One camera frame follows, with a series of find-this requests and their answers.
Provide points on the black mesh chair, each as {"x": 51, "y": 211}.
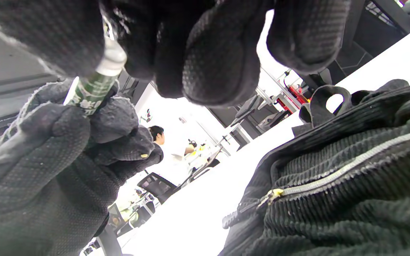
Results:
{"x": 155, "y": 185}

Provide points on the red equipment frame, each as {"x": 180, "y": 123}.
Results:
{"x": 297, "y": 94}

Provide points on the person's right hand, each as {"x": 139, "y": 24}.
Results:
{"x": 208, "y": 53}

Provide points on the small green lubricant tube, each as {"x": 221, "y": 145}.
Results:
{"x": 94, "y": 89}

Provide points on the person's left hand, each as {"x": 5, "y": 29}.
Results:
{"x": 48, "y": 177}

